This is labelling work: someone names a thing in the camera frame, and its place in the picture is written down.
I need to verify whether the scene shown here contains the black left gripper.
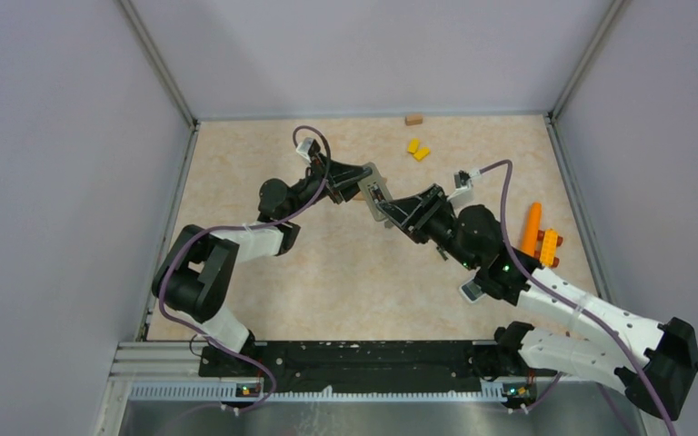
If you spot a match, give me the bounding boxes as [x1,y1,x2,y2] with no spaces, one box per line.
[284,152,374,221]

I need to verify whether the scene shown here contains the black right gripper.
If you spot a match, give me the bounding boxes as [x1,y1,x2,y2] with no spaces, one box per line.
[378,184,479,271]

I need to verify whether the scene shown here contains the grey remote control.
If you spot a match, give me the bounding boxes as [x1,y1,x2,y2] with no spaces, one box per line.
[358,162,394,229]

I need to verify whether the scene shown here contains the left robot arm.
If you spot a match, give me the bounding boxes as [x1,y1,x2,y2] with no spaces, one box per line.
[151,154,374,376]

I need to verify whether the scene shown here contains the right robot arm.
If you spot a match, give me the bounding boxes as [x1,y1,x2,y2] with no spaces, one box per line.
[374,184,698,421]

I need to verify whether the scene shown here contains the white remote control with buttons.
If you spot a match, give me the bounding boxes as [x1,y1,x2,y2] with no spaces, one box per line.
[459,281,485,304]

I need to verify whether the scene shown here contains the green battery long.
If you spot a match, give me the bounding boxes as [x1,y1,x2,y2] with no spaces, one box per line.
[436,245,449,262]

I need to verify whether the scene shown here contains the yellow block right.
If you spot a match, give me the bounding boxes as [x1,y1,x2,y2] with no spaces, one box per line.
[413,146,431,162]

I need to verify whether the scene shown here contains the yellow block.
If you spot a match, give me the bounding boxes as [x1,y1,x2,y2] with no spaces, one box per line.
[413,146,431,162]
[406,138,420,154]

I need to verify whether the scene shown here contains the yellow block left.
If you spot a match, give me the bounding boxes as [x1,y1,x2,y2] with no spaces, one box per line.
[406,138,420,154]

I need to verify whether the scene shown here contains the tan wooden block far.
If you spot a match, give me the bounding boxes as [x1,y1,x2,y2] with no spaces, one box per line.
[404,114,424,126]

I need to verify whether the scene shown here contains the orange toy carrot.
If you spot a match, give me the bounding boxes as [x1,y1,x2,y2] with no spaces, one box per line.
[520,203,542,257]

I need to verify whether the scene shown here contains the orange toy brick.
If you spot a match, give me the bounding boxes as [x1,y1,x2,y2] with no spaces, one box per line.
[534,228,563,268]

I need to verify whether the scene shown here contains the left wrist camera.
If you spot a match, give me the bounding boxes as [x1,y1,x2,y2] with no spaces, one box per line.
[295,137,321,164]

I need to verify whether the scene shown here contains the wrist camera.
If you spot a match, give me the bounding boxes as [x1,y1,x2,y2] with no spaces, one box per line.
[448,168,481,207]
[295,137,321,164]

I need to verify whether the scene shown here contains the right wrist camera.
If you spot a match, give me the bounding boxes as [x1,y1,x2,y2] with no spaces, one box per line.
[448,168,481,207]

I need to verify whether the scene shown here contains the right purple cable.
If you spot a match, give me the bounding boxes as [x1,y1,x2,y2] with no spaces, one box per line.
[469,159,682,436]

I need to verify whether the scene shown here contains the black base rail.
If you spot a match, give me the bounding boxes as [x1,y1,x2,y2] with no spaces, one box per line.
[198,340,554,394]

